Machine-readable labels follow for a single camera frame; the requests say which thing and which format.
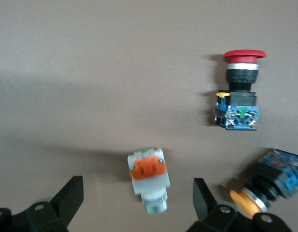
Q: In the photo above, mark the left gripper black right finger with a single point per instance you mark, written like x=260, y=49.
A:
x=216, y=217

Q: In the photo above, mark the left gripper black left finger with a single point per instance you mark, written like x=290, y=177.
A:
x=42, y=217

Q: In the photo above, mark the yellow push button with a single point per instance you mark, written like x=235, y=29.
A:
x=269, y=178

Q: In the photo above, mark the green button white orange housing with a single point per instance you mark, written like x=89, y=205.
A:
x=148, y=169

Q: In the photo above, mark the red mushroom push button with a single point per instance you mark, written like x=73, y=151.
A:
x=240, y=72

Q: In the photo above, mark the brown table mat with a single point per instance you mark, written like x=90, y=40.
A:
x=90, y=72

